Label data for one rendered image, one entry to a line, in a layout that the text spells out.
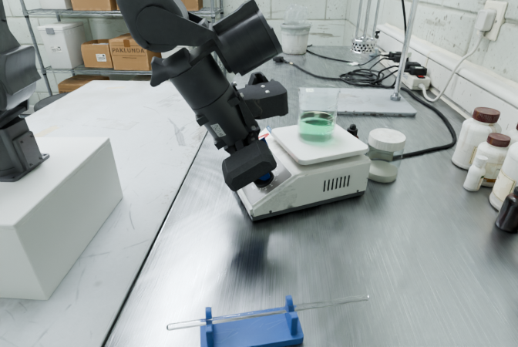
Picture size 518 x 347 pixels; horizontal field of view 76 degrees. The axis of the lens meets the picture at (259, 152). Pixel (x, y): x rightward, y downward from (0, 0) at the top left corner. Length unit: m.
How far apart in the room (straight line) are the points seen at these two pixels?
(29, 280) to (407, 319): 0.40
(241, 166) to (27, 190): 0.24
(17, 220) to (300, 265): 0.31
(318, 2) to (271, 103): 2.56
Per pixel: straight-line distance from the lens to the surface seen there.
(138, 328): 0.40
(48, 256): 0.45
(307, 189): 0.49
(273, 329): 0.37
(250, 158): 0.37
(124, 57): 2.85
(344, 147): 0.52
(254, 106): 0.41
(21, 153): 0.48
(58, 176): 0.46
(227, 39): 0.38
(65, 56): 3.08
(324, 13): 2.97
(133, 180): 0.63
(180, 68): 0.38
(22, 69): 0.46
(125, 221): 0.53
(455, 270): 0.49
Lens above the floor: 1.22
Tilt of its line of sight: 28 degrees down
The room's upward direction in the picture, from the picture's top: straight up
